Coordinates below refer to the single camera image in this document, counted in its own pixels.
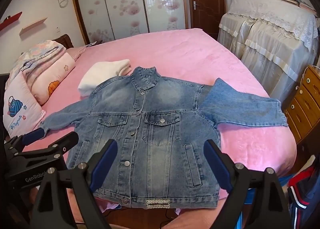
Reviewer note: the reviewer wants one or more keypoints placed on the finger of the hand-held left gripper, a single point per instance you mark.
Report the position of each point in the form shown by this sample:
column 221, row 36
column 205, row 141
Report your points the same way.
column 33, row 137
column 67, row 140

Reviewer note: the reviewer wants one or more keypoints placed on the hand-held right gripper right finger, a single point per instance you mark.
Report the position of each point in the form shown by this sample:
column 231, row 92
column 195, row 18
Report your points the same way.
column 216, row 166

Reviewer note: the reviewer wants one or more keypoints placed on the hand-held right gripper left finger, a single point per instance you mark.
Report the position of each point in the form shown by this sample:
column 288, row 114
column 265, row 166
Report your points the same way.
column 103, row 166

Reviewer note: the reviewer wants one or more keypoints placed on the blue denim jacket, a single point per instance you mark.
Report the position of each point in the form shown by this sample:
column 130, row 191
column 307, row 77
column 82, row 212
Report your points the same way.
column 155, row 144

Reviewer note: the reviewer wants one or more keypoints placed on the red and blue clothes pile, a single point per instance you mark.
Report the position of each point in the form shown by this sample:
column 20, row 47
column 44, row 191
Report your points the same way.
column 302, row 194

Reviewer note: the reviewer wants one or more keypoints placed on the pink printed pillow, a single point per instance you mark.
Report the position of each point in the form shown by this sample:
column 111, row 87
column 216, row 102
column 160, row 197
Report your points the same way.
column 20, row 109

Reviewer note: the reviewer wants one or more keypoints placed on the folded pink quilt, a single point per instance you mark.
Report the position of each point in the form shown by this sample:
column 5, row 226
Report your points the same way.
column 50, row 76

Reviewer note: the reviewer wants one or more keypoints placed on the white folded garment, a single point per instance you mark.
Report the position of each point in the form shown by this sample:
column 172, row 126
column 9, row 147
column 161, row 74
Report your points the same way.
column 100, row 74

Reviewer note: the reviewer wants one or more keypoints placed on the folded floral quilt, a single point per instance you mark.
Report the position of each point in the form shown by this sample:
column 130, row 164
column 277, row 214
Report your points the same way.
column 40, row 51

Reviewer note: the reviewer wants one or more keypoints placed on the dark wooden headboard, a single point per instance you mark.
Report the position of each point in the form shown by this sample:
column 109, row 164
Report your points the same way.
column 65, row 41

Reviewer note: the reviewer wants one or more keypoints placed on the wooden drawer cabinet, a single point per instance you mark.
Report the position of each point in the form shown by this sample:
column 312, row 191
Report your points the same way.
column 305, row 109

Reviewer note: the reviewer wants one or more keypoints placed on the pink bed blanket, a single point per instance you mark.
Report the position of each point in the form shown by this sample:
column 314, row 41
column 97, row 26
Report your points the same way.
column 187, row 54

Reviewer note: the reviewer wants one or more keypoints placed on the lace covered furniture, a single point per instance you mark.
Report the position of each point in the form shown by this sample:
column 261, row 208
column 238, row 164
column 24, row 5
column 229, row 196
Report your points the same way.
column 275, row 44

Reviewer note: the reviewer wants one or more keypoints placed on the floral sliding door wardrobe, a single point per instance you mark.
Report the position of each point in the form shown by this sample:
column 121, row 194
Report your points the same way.
column 125, row 6

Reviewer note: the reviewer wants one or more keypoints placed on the pink wall shelf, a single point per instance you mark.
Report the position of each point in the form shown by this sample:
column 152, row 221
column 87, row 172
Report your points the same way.
column 32, row 26

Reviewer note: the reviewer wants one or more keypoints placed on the red wall shelf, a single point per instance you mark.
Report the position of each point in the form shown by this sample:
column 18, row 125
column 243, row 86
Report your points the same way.
column 10, row 20

